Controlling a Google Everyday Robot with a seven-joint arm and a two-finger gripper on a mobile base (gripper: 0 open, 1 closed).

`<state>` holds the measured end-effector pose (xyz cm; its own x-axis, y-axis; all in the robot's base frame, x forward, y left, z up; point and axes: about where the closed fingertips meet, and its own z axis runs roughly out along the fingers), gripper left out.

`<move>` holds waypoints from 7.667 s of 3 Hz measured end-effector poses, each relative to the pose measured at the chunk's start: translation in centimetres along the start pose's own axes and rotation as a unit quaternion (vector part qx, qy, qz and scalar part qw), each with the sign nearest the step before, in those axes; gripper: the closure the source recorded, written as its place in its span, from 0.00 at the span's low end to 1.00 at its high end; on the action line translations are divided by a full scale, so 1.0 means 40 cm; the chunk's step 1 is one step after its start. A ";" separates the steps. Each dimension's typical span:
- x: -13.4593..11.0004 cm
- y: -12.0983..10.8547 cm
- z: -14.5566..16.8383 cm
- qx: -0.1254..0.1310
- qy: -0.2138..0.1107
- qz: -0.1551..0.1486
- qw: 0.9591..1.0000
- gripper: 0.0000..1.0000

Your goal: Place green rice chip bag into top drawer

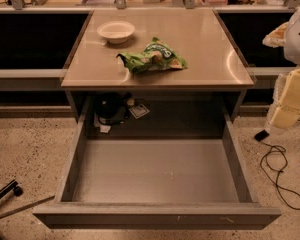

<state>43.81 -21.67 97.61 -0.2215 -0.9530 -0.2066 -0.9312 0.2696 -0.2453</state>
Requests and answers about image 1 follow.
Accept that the thin metal rod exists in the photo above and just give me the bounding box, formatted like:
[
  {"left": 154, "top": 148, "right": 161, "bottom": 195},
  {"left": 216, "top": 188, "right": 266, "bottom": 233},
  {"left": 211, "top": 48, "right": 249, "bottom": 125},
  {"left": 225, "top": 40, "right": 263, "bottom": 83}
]
[{"left": 0, "top": 196, "right": 55, "bottom": 220}]

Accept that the black power adapter with cable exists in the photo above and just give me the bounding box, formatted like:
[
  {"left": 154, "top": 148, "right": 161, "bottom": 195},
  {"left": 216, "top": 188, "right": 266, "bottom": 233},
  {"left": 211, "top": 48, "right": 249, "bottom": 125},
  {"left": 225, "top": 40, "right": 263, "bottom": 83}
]
[{"left": 254, "top": 130, "right": 300, "bottom": 210}]

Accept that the white bowl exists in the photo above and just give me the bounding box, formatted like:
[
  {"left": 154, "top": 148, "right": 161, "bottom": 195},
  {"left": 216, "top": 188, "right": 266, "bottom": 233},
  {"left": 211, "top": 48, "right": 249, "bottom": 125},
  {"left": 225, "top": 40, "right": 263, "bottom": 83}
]
[{"left": 97, "top": 21, "right": 135, "bottom": 44}]

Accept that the green rice chip bag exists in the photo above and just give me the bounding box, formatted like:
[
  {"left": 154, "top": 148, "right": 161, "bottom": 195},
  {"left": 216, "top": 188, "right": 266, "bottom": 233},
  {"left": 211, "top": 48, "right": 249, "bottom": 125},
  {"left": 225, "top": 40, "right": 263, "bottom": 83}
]
[{"left": 117, "top": 37, "right": 187, "bottom": 74}]

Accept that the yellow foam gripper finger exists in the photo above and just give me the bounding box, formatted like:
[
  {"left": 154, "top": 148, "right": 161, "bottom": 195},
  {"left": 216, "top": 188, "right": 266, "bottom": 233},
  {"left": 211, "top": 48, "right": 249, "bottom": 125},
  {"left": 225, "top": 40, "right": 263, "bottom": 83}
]
[{"left": 270, "top": 67, "right": 300, "bottom": 129}]

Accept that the black wheeled stand leg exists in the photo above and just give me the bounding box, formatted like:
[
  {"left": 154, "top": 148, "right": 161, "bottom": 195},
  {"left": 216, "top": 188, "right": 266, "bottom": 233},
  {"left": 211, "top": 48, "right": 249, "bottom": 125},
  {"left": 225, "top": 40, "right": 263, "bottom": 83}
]
[{"left": 0, "top": 180, "right": 23, "bottom": 200}]

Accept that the black device under cabinet top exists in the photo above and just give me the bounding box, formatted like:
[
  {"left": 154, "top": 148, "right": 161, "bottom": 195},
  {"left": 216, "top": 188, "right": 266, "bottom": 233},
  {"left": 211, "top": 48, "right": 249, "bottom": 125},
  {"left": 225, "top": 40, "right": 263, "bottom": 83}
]
[{"left": 94, "top": 92, "right": 132, "bottom": 126}]

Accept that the white tag label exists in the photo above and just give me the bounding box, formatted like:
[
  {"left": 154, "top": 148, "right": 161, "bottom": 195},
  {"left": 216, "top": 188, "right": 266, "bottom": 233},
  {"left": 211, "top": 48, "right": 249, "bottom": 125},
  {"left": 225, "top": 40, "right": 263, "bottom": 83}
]
[{"left": 129, "top": 104, "right": 149, "bottom": 119}]

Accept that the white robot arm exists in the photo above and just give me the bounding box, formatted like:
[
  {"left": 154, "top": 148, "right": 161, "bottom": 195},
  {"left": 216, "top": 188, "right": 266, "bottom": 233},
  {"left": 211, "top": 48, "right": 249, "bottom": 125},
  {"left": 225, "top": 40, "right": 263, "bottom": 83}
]
[{"left": 262, "top": 6, "right": 300, "bottom": 130}]

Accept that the grey cabinet with glossy top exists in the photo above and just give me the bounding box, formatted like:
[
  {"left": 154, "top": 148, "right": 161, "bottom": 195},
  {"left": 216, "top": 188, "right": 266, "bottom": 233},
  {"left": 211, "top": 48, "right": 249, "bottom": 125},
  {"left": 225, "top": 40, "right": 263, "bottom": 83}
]
[{"left": 61, "top": 8, "right": 254, "bottom": 116}]

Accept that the open grey top drawer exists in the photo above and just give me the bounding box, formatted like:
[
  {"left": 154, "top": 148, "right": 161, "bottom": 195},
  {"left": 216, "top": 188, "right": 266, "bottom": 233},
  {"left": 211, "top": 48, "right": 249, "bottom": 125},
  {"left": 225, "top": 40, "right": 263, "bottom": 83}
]
[{"left": 34, "top": 99, "right": 281, "bottom": 230}]

